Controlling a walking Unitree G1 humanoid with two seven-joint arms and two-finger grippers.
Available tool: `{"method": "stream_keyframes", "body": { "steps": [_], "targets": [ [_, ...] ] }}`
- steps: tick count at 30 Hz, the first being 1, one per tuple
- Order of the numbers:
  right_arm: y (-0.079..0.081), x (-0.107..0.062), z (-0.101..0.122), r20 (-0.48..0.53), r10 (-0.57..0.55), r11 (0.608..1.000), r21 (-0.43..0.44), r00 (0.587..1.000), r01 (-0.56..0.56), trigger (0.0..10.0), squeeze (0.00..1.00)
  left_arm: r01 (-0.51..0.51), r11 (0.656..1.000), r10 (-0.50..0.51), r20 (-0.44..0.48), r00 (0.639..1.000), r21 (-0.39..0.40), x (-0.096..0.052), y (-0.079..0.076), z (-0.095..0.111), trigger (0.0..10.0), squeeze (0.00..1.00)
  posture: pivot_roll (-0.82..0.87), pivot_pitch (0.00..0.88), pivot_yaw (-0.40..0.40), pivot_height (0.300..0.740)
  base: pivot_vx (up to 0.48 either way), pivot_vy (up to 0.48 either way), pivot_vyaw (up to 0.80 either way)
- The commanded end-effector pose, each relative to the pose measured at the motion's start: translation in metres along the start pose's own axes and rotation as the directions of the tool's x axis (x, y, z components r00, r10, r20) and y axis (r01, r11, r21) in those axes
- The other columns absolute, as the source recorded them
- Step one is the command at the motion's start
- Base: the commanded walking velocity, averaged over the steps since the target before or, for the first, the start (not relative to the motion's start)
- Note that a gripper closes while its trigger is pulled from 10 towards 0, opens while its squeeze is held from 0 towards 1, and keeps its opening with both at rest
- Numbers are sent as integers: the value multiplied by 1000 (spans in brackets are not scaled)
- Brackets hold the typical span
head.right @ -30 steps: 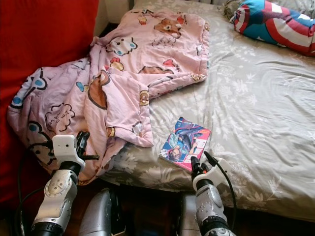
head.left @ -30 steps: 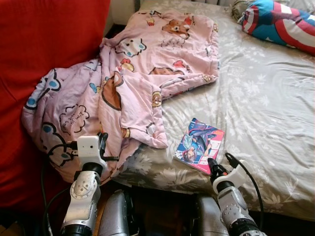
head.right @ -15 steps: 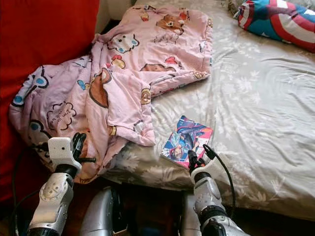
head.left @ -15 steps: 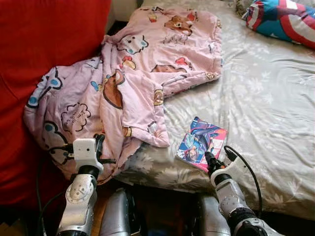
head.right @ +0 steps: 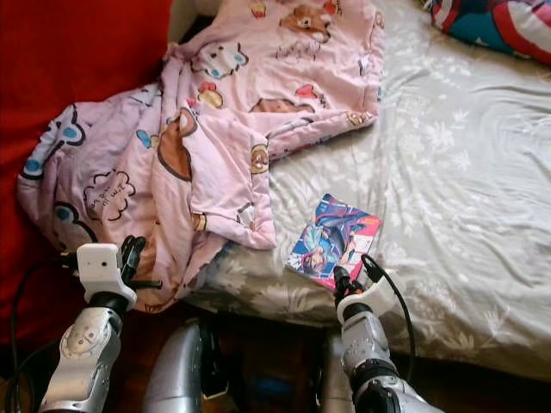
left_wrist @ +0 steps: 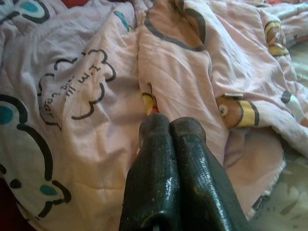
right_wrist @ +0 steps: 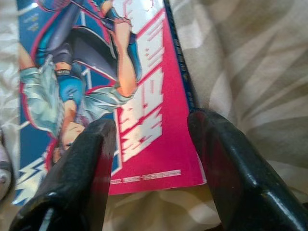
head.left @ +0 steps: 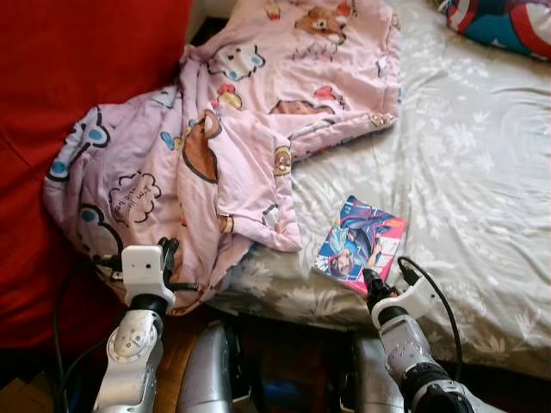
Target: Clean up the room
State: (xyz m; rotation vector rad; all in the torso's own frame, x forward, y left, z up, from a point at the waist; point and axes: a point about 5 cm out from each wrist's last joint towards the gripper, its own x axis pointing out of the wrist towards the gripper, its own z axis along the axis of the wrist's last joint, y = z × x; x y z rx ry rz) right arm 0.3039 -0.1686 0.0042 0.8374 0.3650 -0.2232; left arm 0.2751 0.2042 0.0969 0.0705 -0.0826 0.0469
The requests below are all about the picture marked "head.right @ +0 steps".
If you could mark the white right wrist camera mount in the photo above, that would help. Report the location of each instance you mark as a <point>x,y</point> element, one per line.
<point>374,297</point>

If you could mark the red white blue striped pillow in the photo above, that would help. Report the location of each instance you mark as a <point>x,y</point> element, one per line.
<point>499,26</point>

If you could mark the beige floral bed sheet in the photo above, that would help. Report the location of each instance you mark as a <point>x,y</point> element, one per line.
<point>456,172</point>

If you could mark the silver left robot leg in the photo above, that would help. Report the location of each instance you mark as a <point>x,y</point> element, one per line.
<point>176,370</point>

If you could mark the pink cartoon bear blanket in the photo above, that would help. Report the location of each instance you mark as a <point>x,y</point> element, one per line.
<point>241,112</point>

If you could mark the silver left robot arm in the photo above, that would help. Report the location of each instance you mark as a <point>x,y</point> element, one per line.
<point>86,344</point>

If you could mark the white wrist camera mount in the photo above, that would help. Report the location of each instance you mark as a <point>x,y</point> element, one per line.
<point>99,268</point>
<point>374,297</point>

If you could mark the colourful manga book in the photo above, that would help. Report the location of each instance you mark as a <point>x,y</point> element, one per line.
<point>336,237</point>

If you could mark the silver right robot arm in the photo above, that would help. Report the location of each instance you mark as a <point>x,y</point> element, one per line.
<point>366,344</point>

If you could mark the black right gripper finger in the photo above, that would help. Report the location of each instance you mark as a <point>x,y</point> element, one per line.
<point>342,278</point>

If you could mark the silver right robot leg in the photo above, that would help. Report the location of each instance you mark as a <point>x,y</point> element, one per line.
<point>334,379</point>

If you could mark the large red cushion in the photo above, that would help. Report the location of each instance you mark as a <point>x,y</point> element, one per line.
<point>69,86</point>

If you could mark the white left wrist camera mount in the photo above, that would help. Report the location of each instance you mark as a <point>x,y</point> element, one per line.
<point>99,268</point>

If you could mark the silver robot leg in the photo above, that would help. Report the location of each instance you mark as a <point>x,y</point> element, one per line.
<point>176,370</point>
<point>334,379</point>

